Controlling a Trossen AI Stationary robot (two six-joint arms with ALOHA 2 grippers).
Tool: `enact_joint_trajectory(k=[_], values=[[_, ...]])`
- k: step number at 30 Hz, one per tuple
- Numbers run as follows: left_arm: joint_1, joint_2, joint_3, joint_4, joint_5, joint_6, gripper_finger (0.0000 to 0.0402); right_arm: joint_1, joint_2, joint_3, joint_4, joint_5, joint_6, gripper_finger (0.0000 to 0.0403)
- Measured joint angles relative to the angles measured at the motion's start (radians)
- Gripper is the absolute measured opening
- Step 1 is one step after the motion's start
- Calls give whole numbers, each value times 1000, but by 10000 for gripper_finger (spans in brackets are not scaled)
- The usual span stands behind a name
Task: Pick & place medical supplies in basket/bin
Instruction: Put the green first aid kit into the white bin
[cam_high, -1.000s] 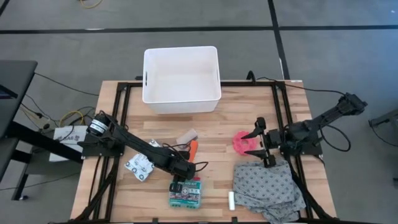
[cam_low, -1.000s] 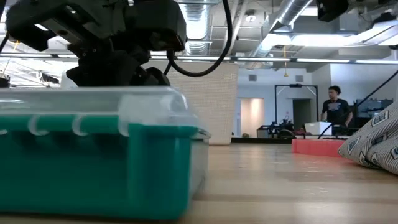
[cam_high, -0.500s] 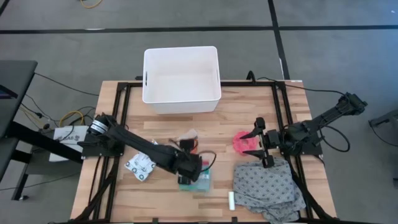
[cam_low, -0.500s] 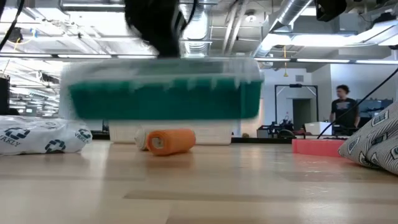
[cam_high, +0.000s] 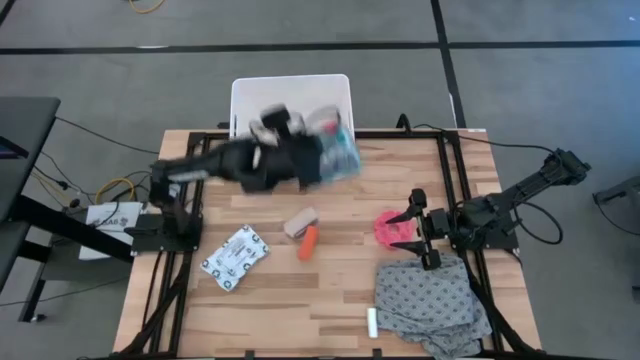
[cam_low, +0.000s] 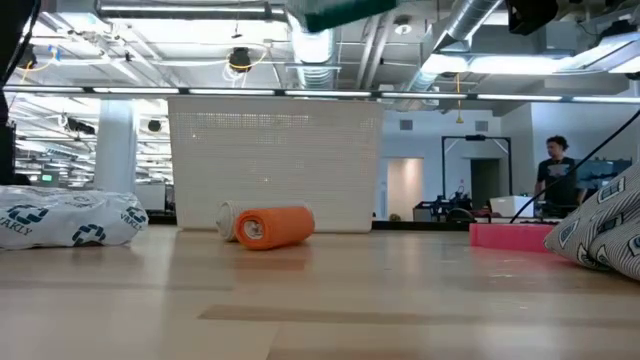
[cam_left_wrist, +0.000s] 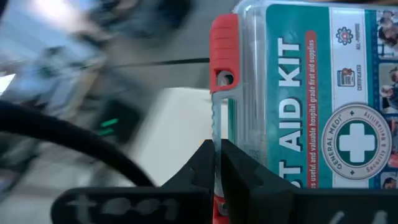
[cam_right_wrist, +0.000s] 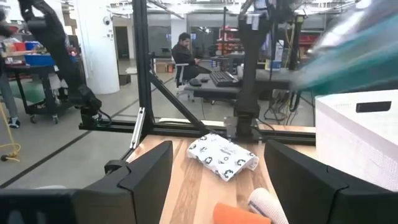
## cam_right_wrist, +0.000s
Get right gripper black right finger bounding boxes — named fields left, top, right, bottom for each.
left=264, top=139, right=398, bottom=224

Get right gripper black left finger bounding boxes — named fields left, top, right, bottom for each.
left=73, top=140, right=174, bottom=224

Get small beige block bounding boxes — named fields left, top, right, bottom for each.
left=248, top=187, right=290, bottom=224

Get white packet with black prints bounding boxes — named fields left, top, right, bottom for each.
left=187, top=133, right=259, bottom=182

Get white plastic bin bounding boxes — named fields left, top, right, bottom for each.
left=315, top=89, right=398, bottom=191

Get large blue storage bin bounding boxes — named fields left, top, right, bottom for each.
left=24, top=53, right=78, bottom=67

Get white office chair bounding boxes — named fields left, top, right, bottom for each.
left=174, top=63, right=196, bottom=102

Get black work desk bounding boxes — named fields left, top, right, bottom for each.
left=183, top=68, right=301, bottom=102

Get cardboard box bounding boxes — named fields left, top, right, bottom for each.
left=154, top=61, right=175, bottom=74

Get black keyboard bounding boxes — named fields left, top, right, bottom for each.
left=209, top=70, right=239, bottom=88

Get person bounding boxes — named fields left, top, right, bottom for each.
left=0, top=9, right=22, bottom=129
left=170, top=32, right=213, bottom=82

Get black wheeled cart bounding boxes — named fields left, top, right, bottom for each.
left=4, top=51, right=85, bottom=124

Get red storage shelf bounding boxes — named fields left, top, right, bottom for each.
left=216, top=26, right=246, bottom=56

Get silver metal bracket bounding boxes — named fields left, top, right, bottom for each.
left=129, top=107, right=146, bottom=150

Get yellow floor cable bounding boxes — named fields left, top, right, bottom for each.
left=0, top=102, right=22, bottom=163

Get black aluminium frame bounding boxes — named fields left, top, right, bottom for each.
left=78, top=0, right=317, bottom=146

